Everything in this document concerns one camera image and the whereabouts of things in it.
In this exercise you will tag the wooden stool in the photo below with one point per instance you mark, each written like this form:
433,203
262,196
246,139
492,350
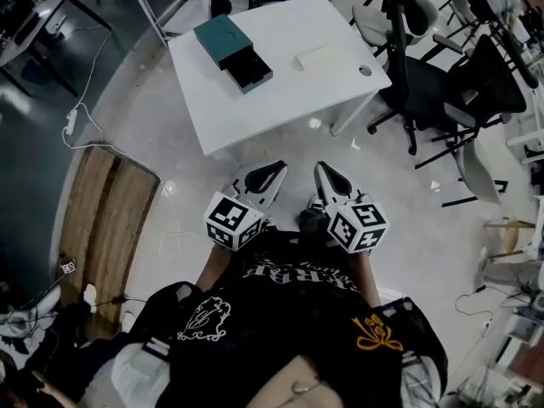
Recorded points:
510,234

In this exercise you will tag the black mesh office chair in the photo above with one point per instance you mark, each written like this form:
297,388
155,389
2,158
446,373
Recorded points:
484,87

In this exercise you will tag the person's right forearm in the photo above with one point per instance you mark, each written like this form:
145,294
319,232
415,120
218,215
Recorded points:
367,276

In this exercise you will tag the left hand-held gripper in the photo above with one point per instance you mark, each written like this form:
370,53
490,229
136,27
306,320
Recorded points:
231,221

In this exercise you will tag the person's sneaker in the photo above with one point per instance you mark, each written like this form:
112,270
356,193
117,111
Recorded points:
317,204

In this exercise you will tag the small printed floor tag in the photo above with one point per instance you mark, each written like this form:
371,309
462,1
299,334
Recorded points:
67,266

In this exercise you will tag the person's black printed shirt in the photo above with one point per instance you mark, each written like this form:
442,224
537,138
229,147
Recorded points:
280,321

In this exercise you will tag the person's left forearm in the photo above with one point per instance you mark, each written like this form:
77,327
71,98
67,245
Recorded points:
212,268

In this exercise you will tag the white shell chair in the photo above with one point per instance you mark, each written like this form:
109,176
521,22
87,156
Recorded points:
478,172

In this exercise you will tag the teal drawer box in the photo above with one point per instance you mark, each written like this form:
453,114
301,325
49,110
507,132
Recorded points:
231,51

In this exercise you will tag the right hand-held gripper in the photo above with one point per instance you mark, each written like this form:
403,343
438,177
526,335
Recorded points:
357,228

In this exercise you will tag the black bag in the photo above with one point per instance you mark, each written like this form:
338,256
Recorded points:
220,4

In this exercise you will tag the grey desk with black legs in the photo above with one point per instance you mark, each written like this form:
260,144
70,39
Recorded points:
30,32

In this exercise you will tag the wooden board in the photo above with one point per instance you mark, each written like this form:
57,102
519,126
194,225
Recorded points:
106,236

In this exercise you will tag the white glasses case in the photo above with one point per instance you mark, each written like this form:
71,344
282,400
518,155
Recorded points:
313,58

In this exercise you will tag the grey shell chair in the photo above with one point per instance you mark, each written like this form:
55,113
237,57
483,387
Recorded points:
382,24

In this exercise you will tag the white table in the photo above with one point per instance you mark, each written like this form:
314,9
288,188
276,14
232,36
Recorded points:
293,100

